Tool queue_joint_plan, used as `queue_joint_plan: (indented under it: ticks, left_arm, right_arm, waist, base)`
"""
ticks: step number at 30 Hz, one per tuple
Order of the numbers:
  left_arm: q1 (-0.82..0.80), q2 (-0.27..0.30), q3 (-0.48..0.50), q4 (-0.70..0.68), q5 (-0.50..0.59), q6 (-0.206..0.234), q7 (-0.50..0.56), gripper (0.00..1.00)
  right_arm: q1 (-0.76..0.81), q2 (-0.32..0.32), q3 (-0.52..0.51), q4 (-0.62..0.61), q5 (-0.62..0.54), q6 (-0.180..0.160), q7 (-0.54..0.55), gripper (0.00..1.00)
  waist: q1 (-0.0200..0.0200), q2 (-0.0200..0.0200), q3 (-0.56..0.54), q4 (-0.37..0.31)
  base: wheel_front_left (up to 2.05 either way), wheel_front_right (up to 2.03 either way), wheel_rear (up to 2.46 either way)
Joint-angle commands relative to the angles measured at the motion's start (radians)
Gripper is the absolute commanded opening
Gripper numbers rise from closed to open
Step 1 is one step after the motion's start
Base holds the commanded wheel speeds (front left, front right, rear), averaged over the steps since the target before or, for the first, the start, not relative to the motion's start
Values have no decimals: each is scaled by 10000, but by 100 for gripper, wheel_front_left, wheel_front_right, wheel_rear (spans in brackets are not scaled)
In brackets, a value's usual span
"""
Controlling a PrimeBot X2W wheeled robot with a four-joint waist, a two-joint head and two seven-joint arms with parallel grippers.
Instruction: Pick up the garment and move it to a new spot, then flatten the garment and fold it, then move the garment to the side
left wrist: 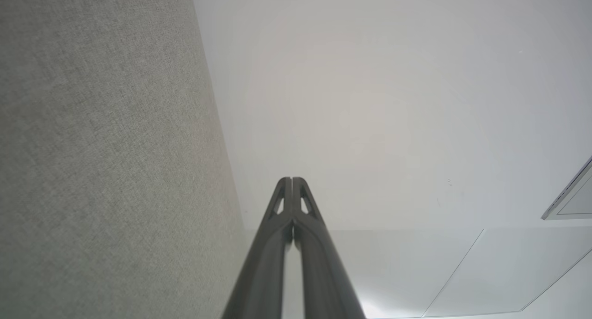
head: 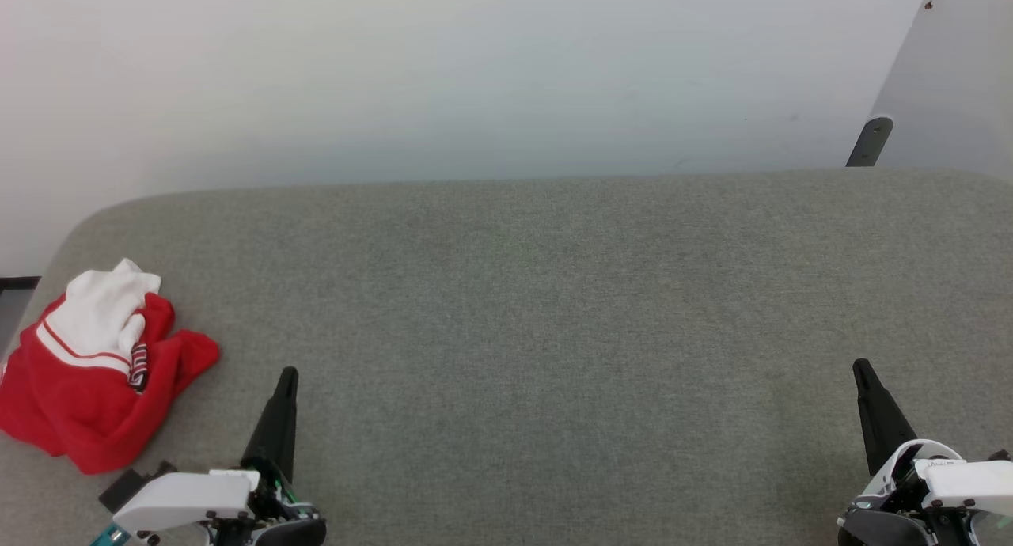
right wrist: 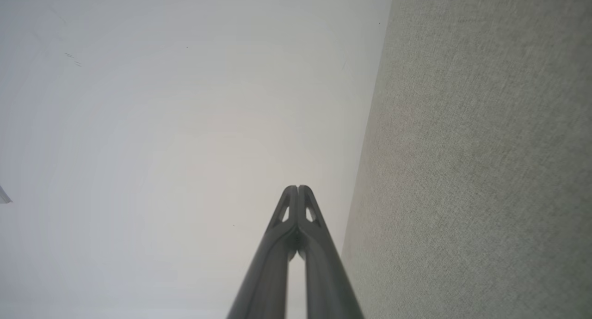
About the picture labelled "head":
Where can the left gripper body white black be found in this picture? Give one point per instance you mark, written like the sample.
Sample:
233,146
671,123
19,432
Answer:
186,498

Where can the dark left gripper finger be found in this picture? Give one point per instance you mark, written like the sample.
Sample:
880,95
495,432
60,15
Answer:
275,435

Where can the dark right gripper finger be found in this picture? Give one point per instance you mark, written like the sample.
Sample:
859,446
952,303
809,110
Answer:
882,423

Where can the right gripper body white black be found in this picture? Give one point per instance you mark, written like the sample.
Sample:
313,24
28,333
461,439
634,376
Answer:
957,491

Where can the red and white basketball jersey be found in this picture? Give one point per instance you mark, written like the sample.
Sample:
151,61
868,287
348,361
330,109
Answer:
79,403

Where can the black framed panel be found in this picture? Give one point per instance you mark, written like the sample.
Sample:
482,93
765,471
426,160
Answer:
17,282

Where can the grey fabric sofa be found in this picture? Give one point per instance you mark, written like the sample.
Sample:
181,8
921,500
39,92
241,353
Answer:
554,332

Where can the white board panel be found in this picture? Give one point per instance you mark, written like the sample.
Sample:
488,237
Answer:
961,71

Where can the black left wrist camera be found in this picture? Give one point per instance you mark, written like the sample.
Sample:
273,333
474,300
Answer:
127,487

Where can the black metal bracket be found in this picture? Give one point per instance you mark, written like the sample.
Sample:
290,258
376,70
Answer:
869,141

